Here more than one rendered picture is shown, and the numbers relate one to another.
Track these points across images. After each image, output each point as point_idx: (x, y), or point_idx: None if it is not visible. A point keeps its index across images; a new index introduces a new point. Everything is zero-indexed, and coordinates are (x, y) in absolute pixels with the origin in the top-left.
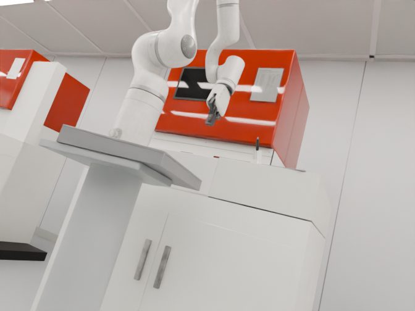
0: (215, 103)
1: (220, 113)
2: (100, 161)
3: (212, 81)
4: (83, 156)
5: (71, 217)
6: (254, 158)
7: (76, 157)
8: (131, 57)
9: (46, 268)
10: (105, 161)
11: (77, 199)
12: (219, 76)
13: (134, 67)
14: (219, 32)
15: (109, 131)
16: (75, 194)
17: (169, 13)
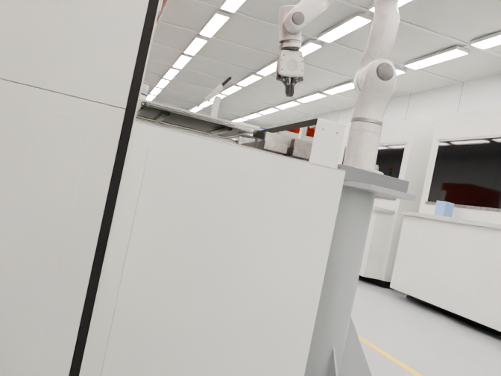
0: (298, 77)
1: (282, 77)
2: (377, 195)
3: (295, 31)
4: (387, 197)
5: (367, 235)
6: (216, 94)
7: (387, 195)
8: (392, 92)
9: (315, 318)
10: (376, 195)
11: (369, 222)
12: (300, 38)
13: (387, 106)
14: (329, 4)
15: (378, 168)
16: (336, 212)
17: (388, 53)
